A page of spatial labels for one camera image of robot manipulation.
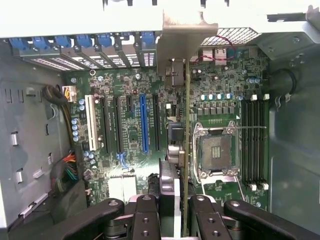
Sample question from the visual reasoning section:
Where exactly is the white expansion slot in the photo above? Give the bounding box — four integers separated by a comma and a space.
84, 94, 99, 152

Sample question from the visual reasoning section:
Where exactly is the thin metal locking lever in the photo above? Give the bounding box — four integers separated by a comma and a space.
234, 125, 266, 131

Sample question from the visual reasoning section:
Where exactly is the red and black twisted wire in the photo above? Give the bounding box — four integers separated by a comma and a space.
194, 34, 236, 63

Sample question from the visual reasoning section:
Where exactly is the coloured wire bundle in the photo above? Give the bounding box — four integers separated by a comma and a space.
49, 148, 81, 196

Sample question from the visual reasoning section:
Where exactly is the blue card retention clip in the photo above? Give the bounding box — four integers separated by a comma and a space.
75, 33, 95, 48
31, 36, 51, 50
8, 37, 31, 51
96, 32, 115, 47
54, 34, 73, 49
140, 31, 155, 46

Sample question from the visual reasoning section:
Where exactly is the blue expansion slot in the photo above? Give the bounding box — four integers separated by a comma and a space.
139, 93, 150, 154

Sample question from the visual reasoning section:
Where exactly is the silver open PC case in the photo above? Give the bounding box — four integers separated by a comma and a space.
0, 4, 320, 240

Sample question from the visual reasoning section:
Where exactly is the metal framed CPU socket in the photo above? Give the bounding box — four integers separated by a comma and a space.
192, 121, 242, 185

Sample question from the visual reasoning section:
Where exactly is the white power connector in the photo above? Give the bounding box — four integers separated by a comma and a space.
61, 84, 77, 103

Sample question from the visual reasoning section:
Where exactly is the black cable loop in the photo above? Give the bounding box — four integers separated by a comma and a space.
269, 67, 299, 100

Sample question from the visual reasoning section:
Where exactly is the black sleeved power cable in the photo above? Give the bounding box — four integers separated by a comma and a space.
42, 84, 76, 146

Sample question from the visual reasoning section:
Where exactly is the vented metal slot cover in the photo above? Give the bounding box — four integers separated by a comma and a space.
39, 47, 85, 71
11, 47, 63, 73
136, 43, 157, 68

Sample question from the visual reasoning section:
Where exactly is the silver finned chipset heatsink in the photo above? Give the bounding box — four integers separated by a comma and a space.
108, 174, 137, 198

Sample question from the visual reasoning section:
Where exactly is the green Dell motherboard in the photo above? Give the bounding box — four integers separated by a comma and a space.
63, 46, 271, 213

